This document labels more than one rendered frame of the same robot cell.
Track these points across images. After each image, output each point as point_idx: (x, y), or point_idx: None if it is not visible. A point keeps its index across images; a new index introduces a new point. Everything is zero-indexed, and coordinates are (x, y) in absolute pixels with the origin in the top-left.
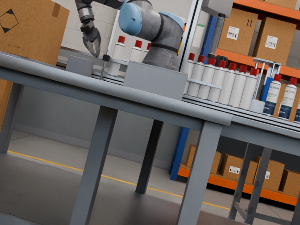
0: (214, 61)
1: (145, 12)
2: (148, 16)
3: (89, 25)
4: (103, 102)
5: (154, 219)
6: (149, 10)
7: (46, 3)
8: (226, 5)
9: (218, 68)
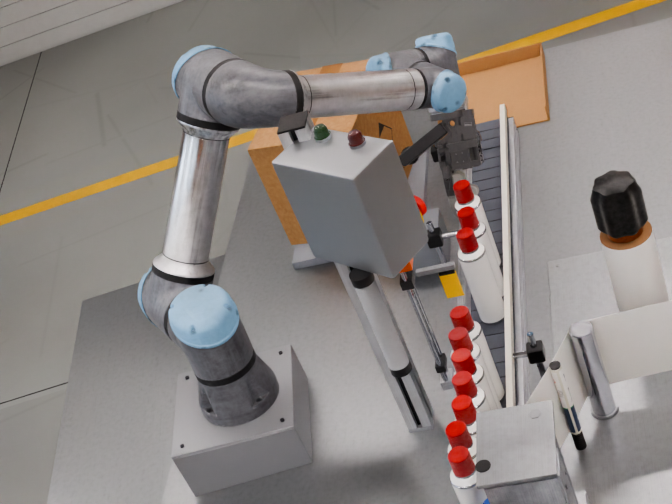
0: (457, 368)
1: (148, 300)
2: (150, 310)
3: (399, 157)
4: None
5: None
6: (154, 296)
7: (264, 156)
8: (360, 249)
9: (454, 396)
